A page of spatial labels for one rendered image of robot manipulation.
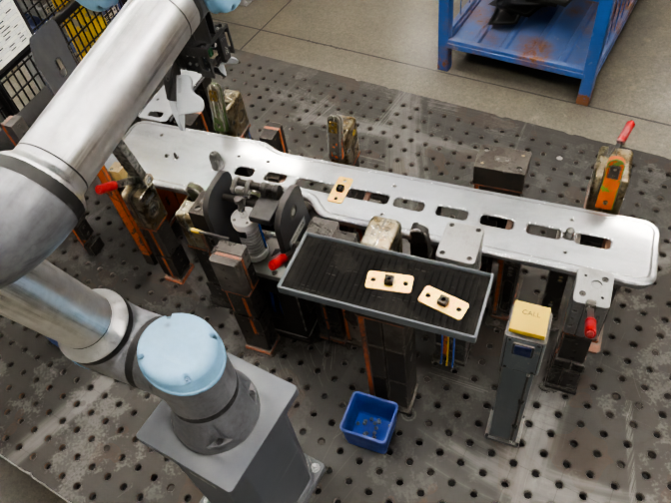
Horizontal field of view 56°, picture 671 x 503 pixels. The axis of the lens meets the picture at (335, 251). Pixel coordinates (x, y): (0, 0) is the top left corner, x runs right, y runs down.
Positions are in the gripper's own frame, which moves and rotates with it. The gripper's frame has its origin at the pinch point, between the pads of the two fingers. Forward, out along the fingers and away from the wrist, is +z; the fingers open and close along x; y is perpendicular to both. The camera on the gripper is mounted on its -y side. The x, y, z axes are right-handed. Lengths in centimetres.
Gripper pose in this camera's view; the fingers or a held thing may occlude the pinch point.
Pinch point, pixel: (201, 103)
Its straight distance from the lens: 113.1
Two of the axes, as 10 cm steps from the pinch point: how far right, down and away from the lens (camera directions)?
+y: 9.3, 2.2, -3.1
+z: 1.1, 6.2, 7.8
